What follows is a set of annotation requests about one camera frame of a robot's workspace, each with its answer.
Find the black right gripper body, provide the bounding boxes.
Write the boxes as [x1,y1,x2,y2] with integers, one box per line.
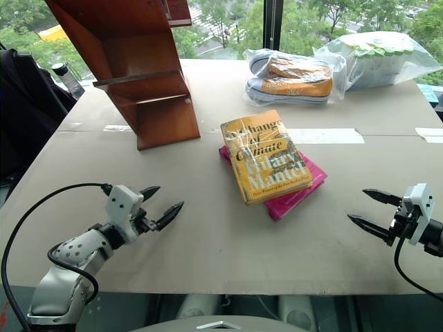
[387,199,422,247]

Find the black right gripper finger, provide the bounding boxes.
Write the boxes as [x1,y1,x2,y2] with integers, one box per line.
[347,214,391,243]
[361,188,403,209]

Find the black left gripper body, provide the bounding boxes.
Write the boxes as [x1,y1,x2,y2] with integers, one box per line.
[129,206,159,235]

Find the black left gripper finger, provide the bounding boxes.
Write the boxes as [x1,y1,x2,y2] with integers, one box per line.
[139,185,162,203]
[154,201,185,232]

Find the pink book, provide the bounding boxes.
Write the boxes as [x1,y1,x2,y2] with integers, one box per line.
[218,145,329,222]

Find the yellow hardcover book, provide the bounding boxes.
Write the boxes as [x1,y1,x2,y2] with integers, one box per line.
[220,109,314,207]

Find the grey robot torso top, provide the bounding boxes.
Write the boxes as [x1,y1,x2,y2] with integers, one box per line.
[129,313,311,332]

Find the brown wooden bookshelf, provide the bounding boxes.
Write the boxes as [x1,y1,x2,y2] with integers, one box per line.
[44,0,202,151]

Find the short white tape strip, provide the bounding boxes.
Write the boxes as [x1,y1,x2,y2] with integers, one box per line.
[415,127,443,144]

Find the long white tape strip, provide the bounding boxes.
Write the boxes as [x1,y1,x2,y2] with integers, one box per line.
[289,128,366,145]

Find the blue object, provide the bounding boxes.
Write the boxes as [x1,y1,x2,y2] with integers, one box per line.
[417,82,443,103]

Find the clear plastic shoe bag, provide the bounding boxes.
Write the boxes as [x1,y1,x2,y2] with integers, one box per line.
[242,48,347,105]

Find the large clear plastic bag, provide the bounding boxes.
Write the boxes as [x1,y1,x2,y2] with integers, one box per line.
[312,33,443,93]

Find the orange canvas sneaker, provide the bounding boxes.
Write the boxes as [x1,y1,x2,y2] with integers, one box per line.
[245,73,334,104]
[248,54,330,80]

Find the dark water bottle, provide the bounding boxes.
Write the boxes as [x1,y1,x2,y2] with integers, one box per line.
[51,62,86,100]

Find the green and white bagged item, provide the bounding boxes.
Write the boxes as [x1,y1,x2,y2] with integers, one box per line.
[341,34,416,87]

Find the black chair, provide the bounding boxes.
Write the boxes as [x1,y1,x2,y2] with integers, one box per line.
[0,43,78,196]

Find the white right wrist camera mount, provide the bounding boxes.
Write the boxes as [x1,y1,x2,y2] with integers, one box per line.
[402,183,435,247]

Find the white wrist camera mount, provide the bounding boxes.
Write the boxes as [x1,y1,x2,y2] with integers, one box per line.
[105,185,145,243]
[402,183,435,247]

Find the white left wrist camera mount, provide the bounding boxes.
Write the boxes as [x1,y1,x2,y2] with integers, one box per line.
[105,185,145,243]

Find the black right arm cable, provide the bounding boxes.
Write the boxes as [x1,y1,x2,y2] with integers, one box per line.
[394,233,443,302]

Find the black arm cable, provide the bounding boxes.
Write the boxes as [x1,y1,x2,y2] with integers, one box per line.
[1,183,114,330]
[394,233,443,302]

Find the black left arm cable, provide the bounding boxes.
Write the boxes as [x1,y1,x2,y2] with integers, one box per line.
[1,183,114,330]

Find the black window frame post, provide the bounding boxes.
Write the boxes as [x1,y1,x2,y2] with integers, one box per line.
[262,0,282,50]

